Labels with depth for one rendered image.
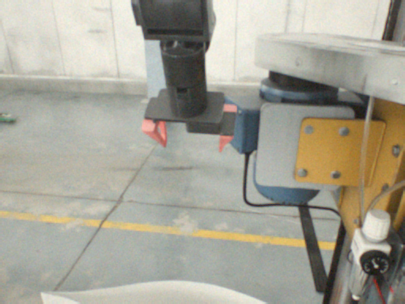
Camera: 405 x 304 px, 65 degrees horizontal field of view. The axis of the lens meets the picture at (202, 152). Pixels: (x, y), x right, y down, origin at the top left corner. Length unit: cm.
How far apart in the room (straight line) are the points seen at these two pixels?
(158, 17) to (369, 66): 27
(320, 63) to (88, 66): 571
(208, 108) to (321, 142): 22
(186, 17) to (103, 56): 559
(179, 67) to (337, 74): 22
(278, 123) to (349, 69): 16
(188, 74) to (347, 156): 33
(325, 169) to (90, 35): 556
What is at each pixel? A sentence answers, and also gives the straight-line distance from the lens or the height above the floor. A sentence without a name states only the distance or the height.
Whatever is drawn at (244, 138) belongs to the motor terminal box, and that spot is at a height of 125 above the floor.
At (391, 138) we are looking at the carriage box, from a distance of 59.
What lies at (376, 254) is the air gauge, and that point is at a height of 117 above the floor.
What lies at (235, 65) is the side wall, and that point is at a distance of 543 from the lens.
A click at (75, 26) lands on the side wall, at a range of 608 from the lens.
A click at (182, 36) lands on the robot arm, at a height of 144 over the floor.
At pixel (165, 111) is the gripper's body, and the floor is 133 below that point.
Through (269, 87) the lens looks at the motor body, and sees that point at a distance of 62.
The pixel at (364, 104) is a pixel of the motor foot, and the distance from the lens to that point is 69.
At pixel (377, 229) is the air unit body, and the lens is 49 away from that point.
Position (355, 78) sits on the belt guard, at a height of 138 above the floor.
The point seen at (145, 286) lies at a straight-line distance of 59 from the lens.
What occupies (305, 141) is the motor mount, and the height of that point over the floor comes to 125.
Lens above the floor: 148
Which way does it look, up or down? 25 degrees down
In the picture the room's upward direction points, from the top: straight up
